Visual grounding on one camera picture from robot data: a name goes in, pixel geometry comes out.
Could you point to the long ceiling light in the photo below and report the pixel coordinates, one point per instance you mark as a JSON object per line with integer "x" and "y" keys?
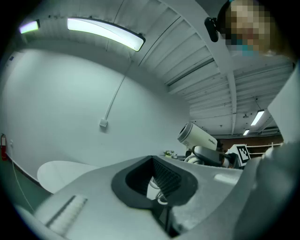
{"x": 103, "y": 31}

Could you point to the white hair dryer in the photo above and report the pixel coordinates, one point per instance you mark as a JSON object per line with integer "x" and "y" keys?
{"x": 197, "y": 137}

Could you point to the small potted plant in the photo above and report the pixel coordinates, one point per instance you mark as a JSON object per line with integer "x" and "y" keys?
{"x": 169, "y": 153}

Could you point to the short ceiling light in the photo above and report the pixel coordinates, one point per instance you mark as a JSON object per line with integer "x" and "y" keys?
{"x": 29, "y": 27}

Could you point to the red fire extinguisher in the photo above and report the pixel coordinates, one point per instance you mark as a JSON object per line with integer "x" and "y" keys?
{"x": 3, "y": 147}

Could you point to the black head camera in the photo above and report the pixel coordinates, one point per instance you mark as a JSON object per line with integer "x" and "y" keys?
{"x": 211, "y": 29}

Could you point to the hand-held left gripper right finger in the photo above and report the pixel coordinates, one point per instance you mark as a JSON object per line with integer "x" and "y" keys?
{"x": 211, "y": 174}

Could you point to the person's head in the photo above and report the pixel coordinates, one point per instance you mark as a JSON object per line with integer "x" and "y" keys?
{"x": 248, "y": 25}

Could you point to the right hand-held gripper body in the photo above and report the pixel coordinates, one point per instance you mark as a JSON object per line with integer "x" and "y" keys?
{"x": 241, "y": 154}

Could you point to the white wall conduit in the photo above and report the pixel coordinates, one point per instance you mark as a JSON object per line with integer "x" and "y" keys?
{"x": 114, "y": 96}

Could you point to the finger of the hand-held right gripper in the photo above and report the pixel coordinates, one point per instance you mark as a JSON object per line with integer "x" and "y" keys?
{"x": 208, "y": 155}

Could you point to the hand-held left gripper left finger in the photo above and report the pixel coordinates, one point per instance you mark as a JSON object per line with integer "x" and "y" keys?
{"x": 98, "y": 187}

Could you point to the white wall junction box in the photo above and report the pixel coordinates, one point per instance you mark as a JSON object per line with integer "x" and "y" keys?
{"x": 103, "y": 123}

